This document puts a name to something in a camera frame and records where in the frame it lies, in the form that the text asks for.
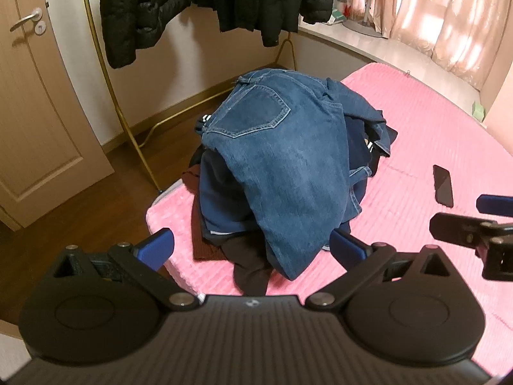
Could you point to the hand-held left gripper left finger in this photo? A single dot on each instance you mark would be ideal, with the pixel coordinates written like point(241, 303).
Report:
point(158, 244)

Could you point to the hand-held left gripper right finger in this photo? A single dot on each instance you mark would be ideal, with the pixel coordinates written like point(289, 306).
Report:
point(346, 248)

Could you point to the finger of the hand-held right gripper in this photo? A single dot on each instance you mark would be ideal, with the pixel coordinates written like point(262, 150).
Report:
point(453, 226)
point(495, 204)

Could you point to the navy blue garment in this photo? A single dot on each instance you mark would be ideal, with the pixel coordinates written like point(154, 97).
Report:
point(218, 200)

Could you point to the blue jeans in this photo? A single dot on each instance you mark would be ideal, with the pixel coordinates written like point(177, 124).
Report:
point(280, 160)

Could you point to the gold clothes rack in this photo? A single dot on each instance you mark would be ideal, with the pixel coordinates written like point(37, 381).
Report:
point(138, 144)

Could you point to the black smartphone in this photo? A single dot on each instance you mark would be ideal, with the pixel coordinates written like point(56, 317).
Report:
point(443, 186)

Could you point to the dark red knit garment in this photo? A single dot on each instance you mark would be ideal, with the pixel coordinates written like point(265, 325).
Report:
point(200, 244)

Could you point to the black garment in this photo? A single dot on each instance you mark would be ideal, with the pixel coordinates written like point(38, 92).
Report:
point(248, 264)

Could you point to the small green box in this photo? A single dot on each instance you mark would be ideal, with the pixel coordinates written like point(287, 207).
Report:
point(478, 110)

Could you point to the pink ribbed blanket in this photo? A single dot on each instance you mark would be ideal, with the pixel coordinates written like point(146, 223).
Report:
point(421, 136)

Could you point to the striped cloth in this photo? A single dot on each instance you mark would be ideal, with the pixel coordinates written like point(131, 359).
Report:
point(206, 119)

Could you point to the dark blue denim garment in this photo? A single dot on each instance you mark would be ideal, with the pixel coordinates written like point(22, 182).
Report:
point(360, 104)

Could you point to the wooden door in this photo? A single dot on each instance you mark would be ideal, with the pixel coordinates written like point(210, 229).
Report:
point(36, 108)

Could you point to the pink curtain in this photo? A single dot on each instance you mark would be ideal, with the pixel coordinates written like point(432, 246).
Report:
point(453, 20)

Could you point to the white window sill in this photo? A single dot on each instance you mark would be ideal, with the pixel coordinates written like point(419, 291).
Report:
point(360, 44)

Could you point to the black puffer jacket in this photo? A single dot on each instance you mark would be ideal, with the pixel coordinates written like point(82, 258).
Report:
point(136, 12)

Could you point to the standing fan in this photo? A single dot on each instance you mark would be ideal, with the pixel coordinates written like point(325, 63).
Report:
point(370, 4)

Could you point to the plastic bag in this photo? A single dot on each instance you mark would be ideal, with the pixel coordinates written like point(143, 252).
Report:
point(340, 4)

